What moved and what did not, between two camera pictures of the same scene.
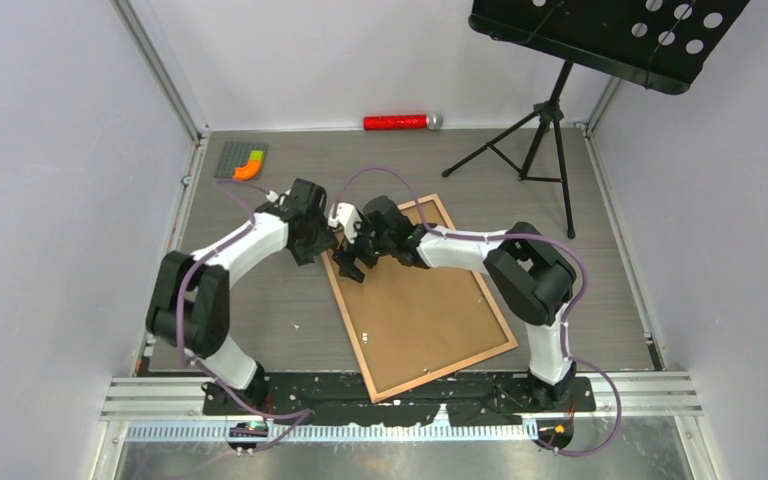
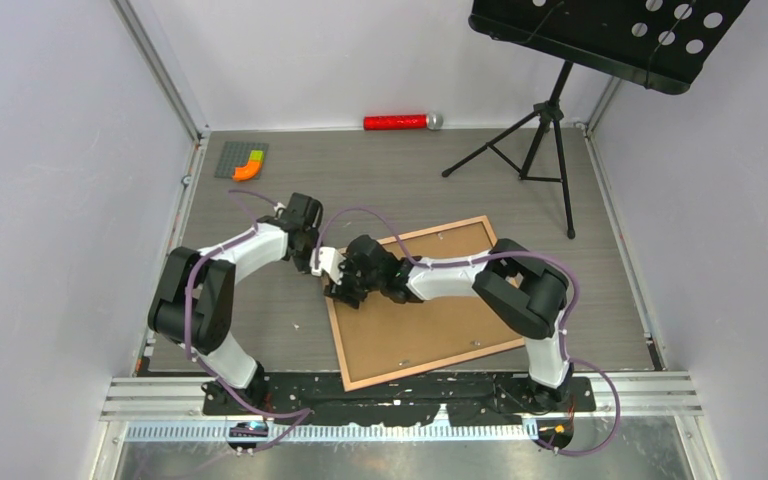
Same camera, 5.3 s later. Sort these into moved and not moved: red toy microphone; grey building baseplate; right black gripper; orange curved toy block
Moved: right black gripper
Not moved: red toy microphone; orange curved toy block; grey building baseplate
